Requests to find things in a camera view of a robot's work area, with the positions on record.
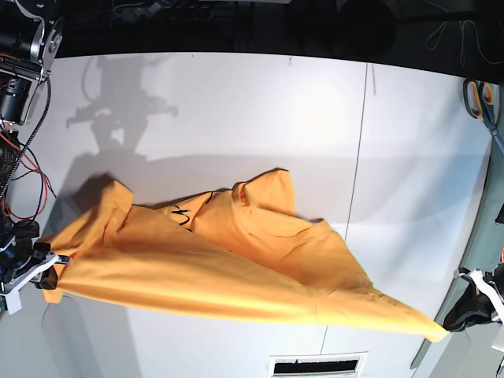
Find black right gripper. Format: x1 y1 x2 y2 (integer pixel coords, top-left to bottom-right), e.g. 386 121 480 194
1 238 71 290

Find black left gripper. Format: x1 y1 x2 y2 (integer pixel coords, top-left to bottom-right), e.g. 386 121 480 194
443 263 503 332

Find orange yellow t-shirt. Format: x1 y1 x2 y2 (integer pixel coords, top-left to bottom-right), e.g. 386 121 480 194
44 169 446 342

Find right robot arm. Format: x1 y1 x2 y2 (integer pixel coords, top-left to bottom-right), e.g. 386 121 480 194
1 1 62 292

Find white slotted vent plate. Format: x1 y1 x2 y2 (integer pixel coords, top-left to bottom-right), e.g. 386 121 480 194
268 352 369 378

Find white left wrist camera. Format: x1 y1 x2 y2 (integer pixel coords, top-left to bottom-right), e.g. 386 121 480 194
469 269 504 321

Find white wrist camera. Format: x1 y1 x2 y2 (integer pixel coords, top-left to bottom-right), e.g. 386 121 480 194
1 258 56 315
469 269 504 321

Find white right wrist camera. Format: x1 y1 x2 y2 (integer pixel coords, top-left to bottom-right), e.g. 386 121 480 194
1 258 56 315

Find orange handled scissors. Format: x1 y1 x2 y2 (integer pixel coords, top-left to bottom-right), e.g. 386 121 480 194
462 79 503 155

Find black cable on right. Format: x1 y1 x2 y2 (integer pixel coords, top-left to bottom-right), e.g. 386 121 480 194
424 15 504 68

